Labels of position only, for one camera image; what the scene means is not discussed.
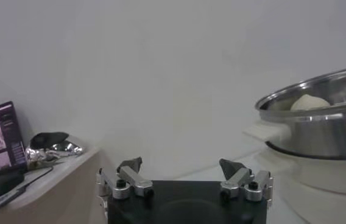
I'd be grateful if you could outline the chrome silver helmet-shaped device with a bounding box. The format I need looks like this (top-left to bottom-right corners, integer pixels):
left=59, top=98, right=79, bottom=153
left=25, top=131, right=85, bottom=167

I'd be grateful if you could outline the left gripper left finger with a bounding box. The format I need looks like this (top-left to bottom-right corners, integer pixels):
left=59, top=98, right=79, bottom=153
left=96, top=156, right=155, bottom=201

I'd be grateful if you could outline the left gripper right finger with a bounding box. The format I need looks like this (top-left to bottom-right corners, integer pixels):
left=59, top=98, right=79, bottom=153
left=218, top=158, right=274, bottom=203

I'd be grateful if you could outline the small black usb hub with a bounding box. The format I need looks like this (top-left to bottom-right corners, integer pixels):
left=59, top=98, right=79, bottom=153
left=0, top=185, right=27, bottom=211

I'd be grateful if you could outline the thin black hub cable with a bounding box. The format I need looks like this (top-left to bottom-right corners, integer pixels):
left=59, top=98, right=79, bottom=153
left=23, top=166, right=54, bottom=188

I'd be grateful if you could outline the white side desk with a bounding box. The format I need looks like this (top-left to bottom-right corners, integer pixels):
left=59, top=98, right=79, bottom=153
left=0, top=145, right=102, bottom=224

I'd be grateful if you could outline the stainless steel steamer basket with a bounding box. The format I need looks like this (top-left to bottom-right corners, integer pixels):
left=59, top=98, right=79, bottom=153
left=254, top=63, right=346, bottom=161

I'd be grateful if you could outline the white steamed baozi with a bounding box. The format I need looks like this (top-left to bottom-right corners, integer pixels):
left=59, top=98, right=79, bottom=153
left=290, top=93, right=331, bottom=112

